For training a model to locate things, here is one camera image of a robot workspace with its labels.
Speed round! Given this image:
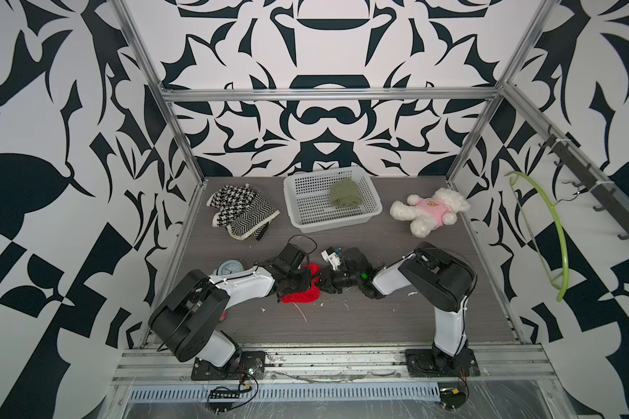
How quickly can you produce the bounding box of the white plastic basket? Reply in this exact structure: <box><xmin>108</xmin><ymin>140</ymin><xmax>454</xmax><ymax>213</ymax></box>
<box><xmin>282</xmin><ymin>166</ymin><xmax>384</xmax><ymax>234</ymax></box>

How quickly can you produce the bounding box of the black connector hub right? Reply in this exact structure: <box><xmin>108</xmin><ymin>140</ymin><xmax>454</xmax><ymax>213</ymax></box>
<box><xmin>440</xmin><ymin>388</ymin><xmax>468</xmax><ymax>411</ymax></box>

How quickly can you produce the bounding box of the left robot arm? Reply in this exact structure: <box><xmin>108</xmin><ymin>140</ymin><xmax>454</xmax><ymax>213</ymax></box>
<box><xmin>149</xmin><ymin>244</ymin><xmax>312</xmax><ymax>369</ymax></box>

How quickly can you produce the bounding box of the black white houndstooth scarf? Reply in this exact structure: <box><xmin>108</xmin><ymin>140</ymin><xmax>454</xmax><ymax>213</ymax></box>
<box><xmin>206</xmin><ymin>183</ymin><xmax>281</xmax><ymax>241</ymax></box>

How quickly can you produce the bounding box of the white teddy bear pink shirt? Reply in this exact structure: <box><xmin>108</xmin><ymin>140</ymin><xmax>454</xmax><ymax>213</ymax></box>
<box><xmin>390</xmin><ymin>188</ymin><xmax>471</xmax><ymax>238</ymax></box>

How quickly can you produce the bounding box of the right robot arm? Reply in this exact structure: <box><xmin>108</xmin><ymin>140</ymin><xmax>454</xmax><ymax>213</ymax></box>
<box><xmin>317</xmin><ymin>242</ymin><xmax>477</xmax><ymax>358</ymax></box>

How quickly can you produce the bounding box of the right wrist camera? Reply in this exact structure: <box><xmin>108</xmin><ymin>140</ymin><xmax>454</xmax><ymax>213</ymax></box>
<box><xmin>321</xmin><ymin>247</ymin><xmax>342</xmax><ymax>271</ymax></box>

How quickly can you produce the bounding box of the black connector hub left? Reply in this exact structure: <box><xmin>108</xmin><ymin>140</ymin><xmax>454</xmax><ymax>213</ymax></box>
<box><xmin>207</xmin><ymin>387</ymin><xmax>242</xmax><ymax>403</ymax></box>

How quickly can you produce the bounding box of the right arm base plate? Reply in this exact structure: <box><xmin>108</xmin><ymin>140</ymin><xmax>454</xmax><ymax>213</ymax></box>
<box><xmin>405</xmin><ymin>346</ymin><xmax>480</xmax><ymax>378</ymax></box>

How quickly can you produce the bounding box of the light blue alarm clock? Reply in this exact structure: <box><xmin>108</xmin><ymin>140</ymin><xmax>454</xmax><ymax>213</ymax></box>
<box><xmin>214</xmin><ymin>259</ymin><xmax>245</xmax><ymax>276</ymax></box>

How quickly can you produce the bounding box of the white slotted cable duct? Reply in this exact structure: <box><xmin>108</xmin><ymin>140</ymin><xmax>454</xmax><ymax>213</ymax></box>
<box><xmin>129</xmin><ymin>382</ymin><xmax>440</xmax><ymax>403</ymax></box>

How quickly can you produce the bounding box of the red knitted scarf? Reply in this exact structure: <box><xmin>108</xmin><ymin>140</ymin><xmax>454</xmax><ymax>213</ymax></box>
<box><xmin>281</xmin><ymin>263</ymin><xmax>321</xmax><ymax>304</ymax></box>

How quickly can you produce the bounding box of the green clothes hanger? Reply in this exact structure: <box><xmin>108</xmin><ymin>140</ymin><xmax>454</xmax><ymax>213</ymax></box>
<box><xmin>506</xmin><ymin>171</ymin><xmax>571</xmax><ymax>302</ymax></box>

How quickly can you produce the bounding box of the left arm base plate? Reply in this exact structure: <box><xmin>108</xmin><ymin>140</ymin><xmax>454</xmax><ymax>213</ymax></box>
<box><xmin>190</xmin><ymin>349</ymin><xmax>267</xmax><ymax>382</ymax></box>

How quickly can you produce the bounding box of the green knitted scarf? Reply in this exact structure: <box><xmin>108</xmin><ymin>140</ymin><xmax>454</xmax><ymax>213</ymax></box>
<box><xmin>328</xmin><ymin>178</ymin><xmax>363</xmax><ymax>209</ymax></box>

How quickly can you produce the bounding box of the black connector hub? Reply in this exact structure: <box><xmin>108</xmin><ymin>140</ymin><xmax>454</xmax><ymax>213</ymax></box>
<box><xmin>440</xmin><ymin>388</ymin><xmax>468</xmax><ymax>411</ymax></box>
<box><xmin>207</xmin><ymin>387</ymin><xmax>242</xmax><ymax>403</ymax></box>

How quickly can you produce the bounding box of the grey wall hook rail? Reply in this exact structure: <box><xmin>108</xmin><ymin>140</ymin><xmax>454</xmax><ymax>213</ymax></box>
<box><xmin>541</xmin><ymin>124</ymin><xmax>629</xmax><ymax>241</ymax></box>

